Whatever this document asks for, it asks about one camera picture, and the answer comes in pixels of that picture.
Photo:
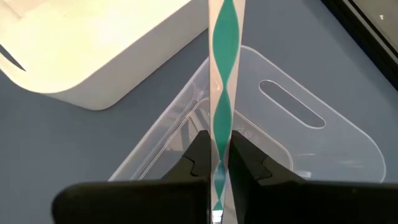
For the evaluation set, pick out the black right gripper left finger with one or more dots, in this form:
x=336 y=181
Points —
x=140 y=202

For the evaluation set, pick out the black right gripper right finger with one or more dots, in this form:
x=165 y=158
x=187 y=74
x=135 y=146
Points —
x=311 y=205

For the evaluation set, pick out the clear plastic bin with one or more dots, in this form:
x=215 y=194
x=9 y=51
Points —
x=342 y=149

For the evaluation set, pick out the white plastic bin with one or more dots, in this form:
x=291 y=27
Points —
x=93 y=46

